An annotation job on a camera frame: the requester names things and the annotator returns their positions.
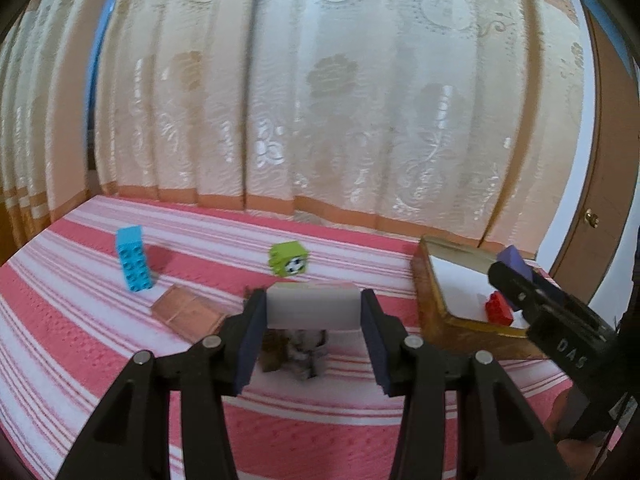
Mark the red toy brick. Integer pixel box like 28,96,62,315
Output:
485,291,515,327

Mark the person's right forearm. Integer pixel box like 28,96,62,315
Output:
547,387,608,463

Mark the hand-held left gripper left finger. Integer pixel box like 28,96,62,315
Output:
56,287,269,480

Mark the green cube with ball print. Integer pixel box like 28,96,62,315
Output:
268,241,309,278

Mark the white rectangular block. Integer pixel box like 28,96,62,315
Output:
266,282,362,331

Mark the brown wooden door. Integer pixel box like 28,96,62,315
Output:
550,10,640,306

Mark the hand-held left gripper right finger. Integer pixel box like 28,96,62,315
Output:
360,289,571,480

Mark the gold tin box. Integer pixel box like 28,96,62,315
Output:
412,235,556,361

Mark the pink striped blanket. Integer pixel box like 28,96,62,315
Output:
0,195,576,480

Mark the cream floral curtain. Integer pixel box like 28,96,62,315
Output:
0,0,593,261

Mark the blue toy brick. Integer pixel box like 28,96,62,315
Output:
116,226,155,293

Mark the brown wooden tile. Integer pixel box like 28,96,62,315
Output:
151,285,226,340

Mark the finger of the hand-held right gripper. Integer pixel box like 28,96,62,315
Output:
530,267,616,333
487,260,557,331

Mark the purple block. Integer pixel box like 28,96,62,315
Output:
497,245,534,281

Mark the grey object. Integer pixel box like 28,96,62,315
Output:
287,329,329,381

